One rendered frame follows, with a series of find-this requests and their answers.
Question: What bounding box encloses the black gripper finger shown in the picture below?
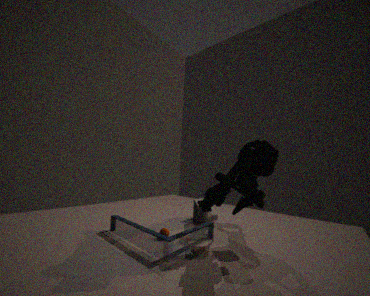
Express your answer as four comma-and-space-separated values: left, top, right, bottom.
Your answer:
219, 183, 232, 207
232, 197, 254, 215

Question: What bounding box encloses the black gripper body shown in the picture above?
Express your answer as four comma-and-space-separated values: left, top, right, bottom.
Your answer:
214, 169, 264, 209

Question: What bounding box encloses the brown ball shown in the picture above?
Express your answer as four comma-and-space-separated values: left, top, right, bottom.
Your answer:
159, 228, 169, 237

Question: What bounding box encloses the clear low walls forming corner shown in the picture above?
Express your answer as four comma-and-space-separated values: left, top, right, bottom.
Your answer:
111, 217, 213, 263

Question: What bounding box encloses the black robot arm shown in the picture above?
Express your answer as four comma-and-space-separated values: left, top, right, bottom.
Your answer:
198, 139, 279, 212

